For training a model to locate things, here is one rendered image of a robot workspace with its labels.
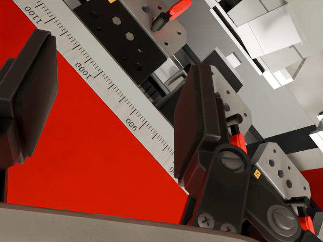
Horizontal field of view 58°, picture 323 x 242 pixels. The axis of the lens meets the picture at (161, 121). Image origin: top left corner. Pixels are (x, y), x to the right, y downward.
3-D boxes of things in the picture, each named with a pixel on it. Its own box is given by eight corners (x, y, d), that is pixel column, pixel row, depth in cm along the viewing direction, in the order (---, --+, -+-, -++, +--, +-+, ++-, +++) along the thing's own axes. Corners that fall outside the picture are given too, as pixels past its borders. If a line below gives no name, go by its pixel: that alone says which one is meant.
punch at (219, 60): (247, 79, 65) (228, 103, 60) (241, 82, 67) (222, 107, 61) (219, 44, 64) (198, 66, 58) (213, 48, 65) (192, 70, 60)
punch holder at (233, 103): (256, 117, 58) (218, 176, 49) (226, 128, 65) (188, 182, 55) (209, 58, 55) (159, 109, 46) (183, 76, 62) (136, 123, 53)
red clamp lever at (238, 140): (246, 171, 47) (234, 113, 49) (228, 174, 50) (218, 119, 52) (254, 170, 48) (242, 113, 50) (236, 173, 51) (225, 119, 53)
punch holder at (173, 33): (192, 37, 55) (139, 85, 45) (168, 58, 62) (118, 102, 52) (139, -29, 52) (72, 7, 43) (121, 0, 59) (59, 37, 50)
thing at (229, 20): (274, 64, 71) (269, 70, 70) (264, 69, 74) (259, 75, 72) (223, -3, 68) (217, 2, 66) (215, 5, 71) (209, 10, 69)
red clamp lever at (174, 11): (196, 0, 52) (165, 23, 46) (182, 13, 55) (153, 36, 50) (189, -8, 52) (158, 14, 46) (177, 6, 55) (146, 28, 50)
